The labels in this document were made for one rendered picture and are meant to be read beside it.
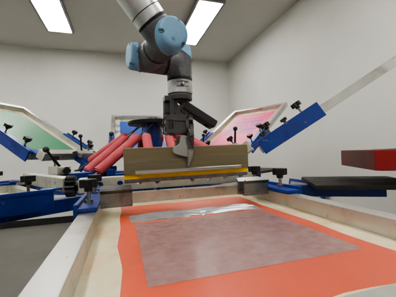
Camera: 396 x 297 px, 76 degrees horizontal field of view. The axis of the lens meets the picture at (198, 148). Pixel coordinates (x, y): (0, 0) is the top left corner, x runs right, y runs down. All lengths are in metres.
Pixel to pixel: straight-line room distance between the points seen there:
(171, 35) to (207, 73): 4.81
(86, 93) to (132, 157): 4.33
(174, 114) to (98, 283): 0.50
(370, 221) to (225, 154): 0.41
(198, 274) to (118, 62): 4.92
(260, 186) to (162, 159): 0.32
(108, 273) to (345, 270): 0.32
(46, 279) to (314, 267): 0.33
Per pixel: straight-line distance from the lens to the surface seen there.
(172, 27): 0.62
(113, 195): 0.73
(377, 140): 2.78
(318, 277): 0.39
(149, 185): 0.97
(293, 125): 1.18
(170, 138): 1.39
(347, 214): 0.63
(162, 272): 0.39
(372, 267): 0.44
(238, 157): 0.81
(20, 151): 1.76
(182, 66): 0.77
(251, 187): 0.83
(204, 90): 5.29
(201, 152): 0.77
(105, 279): 0.39
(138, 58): 0.73
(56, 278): 0.33
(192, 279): 0.37
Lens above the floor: 1.12
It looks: 1 degrees up
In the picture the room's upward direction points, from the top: 2 degrees counter-clockwise
